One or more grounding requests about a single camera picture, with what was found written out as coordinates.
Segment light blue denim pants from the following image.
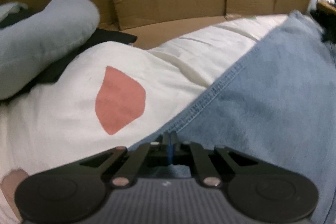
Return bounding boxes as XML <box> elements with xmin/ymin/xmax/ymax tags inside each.
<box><xmin>127</xmin><ymin>12</ymin><xmax>335</xmax><ymax>223</ymax></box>

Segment cream bear print bedsheet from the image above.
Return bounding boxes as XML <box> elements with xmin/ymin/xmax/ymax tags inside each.
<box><xmin>1</xmin><ymin>15</ymin><xmax>286</xmax><ymax>223</ymax></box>

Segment black cloth under pillow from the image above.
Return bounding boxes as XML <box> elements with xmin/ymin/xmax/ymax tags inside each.
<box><xmin>26</xmin><ymin>28</ymin><xmax>138</xmax><ymax>93</ymax></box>

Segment grey neck pillow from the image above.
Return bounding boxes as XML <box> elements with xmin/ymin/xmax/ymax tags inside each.
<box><xmin>1</xmin><ymin>0</ymin><xmax>100</xmax><ymax>100</ymax></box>

